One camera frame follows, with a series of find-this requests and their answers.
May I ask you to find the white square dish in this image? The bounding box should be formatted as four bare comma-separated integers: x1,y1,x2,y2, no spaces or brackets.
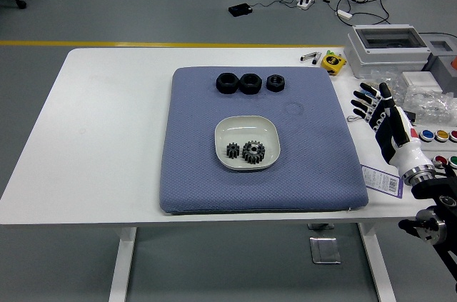
214,115,281,172

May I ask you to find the flat black floor device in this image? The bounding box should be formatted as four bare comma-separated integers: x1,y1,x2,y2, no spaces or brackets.
228,3,253,17

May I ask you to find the small black hex nut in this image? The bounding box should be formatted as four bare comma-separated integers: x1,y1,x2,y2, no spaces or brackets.
266,74,286,93

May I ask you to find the silver floor plate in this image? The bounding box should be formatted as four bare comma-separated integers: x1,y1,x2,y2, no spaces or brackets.
308,236,341,265

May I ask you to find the grey electrical enclosure box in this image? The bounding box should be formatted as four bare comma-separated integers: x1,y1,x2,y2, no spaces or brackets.
346,24,431,79

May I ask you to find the clear crumpled plastic bag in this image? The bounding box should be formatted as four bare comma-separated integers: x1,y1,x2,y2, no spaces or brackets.
394,86,457,126

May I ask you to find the small black gear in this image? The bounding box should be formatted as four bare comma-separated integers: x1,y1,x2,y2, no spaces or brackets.
225,142,241,160

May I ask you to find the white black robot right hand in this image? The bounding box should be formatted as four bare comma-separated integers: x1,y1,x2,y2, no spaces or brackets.
351,81,431,176

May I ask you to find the purple white label card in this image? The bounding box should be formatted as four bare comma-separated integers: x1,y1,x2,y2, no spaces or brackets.
359,164,404,198

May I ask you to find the large black hex nut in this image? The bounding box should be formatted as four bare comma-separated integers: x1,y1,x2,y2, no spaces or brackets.
238,72,263,95
216,72,239,95

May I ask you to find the grey box with orange button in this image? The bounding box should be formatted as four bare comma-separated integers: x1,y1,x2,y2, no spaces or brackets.
426,39,457,94

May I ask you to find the blue-grey padded mat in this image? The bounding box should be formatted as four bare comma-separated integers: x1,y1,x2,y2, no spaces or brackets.
159,66,370,214

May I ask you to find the yellow tape measure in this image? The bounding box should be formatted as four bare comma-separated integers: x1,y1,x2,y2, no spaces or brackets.
320,50,348,76

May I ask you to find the clear flat plastic bag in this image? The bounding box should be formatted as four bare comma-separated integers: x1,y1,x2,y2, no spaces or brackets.
369,68,404,87

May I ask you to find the white table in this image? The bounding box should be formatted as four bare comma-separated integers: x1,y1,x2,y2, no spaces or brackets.
0,46,457,302

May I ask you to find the small white box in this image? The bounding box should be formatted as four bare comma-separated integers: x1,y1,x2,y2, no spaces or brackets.
400,71,439,89

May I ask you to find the large black gear silver hub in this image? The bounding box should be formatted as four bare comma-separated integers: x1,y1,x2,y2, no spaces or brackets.
241,139,266,166

